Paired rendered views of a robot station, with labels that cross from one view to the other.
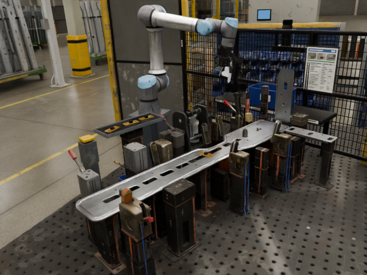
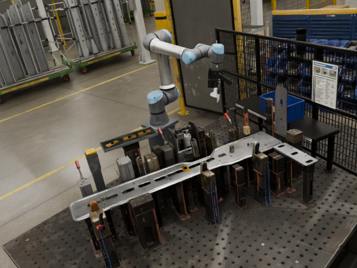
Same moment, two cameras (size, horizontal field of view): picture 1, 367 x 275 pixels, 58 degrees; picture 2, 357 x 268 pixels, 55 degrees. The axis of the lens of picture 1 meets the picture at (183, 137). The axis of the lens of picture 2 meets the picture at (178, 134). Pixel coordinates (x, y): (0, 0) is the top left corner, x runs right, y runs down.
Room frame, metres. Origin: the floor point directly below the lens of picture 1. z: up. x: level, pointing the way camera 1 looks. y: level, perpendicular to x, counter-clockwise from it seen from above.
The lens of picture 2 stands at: (-0.12, -0.76, 2.11)
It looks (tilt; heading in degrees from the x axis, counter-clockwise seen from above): 26 degrees down; 21
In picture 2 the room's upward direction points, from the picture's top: 9 degrees counter-clockwise
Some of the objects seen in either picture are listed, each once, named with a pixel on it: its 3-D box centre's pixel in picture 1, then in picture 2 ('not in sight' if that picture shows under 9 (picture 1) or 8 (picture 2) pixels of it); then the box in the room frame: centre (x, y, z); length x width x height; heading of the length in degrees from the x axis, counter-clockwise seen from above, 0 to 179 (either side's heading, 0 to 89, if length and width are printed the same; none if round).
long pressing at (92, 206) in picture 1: (204, 156); (183, 170); (1.56, -0.10, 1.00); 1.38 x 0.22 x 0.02; 132
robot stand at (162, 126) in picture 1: (152, 141); (163, 145); (2.04, 0.21, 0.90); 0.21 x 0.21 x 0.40; 62
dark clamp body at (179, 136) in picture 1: (177, 163); (170, 172); (1.70, 0.04, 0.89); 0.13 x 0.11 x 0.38; 42
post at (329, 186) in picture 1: (326, 162); (307, 183); (1.72, -0.83, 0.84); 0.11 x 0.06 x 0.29; 42
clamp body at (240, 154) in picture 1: (238, 182); (210, 195); (1.49, -0.28, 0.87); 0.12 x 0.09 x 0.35; 42
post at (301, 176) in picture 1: (297, 154); (287, 170); (1.85, -0.71, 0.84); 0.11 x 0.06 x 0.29; 42
